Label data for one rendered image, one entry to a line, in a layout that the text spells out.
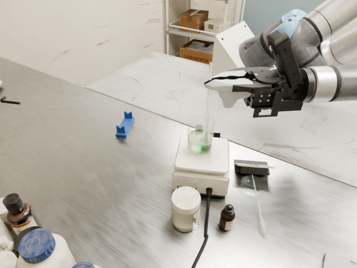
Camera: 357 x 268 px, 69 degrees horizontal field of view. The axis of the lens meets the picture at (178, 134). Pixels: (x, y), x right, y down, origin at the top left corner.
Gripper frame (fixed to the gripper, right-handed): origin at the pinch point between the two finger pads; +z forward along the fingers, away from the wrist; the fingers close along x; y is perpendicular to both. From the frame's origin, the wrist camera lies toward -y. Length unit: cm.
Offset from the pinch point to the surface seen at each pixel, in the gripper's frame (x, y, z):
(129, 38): 192, 51, 36
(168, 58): 79, 26, 6
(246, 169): -1.6, 24.6, -10.5
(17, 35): 115, 23, 92
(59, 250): -24.5, 15.4, 27.4
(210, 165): -6.3, 17.5, 0.1
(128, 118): 25.1, 24.7, 21.5
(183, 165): -5.7, 17.4, 6.1
